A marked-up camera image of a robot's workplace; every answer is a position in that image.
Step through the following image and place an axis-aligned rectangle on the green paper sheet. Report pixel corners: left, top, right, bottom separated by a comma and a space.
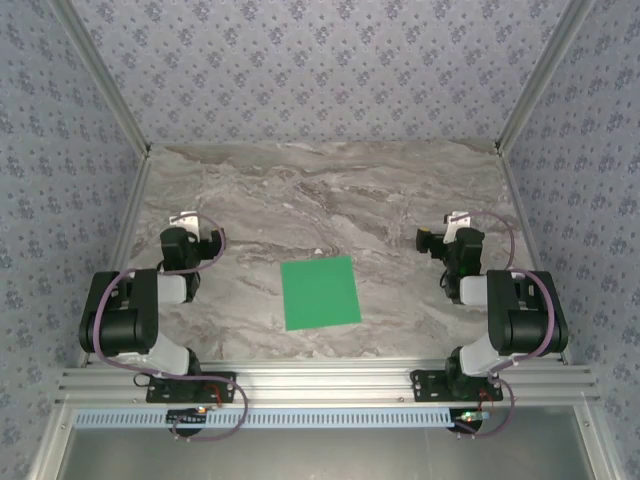
279, 255, 363, 333

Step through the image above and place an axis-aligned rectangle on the grey metal panel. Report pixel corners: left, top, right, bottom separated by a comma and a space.
37, 404, 621, 480

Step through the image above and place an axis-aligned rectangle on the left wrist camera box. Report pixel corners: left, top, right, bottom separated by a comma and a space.
167, 211, 200, 235

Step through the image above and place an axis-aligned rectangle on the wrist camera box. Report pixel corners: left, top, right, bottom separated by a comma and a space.
443, 209, 474, 234
167, 211, 200, 235

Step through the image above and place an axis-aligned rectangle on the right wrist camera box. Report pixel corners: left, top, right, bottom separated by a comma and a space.
443, 209, 474, 234

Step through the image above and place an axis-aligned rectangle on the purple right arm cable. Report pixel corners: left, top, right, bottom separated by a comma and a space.
457, 210, 560, 441

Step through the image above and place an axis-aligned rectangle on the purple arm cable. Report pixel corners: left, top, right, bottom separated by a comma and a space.
92, 212, 250, 444
457, 210, 560, 441

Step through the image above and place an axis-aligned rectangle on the aluminium left side rail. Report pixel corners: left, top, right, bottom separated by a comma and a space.
77, 147, 154, 369

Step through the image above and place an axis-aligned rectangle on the aluminium right side rail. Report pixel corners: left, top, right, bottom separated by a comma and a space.
497, 147, 574, 366

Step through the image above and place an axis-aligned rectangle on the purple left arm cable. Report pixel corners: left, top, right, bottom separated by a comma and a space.
92, 212, 250, 444

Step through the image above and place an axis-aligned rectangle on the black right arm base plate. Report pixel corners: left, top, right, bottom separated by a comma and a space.
409, 369, 501, 404

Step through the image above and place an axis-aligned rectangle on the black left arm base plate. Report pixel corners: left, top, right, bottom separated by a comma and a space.
145, 372, 237, 405

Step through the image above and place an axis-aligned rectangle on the aluminium cross rail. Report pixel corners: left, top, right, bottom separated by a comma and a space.
54, 363, 601, 405

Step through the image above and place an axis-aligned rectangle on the aluminium left frame post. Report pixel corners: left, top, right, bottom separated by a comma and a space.
49, 0, 153, 157

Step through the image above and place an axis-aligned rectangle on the aluminium frame post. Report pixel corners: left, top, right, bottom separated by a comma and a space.
49, 0, 153, 157
493, 0, 599, 157

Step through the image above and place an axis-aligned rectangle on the aluminium right frame post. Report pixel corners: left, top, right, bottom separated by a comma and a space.
493, 0, 599, 157

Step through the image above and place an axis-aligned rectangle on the white slotted cable duct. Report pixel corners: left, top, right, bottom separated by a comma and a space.
72, 407, 489, 431

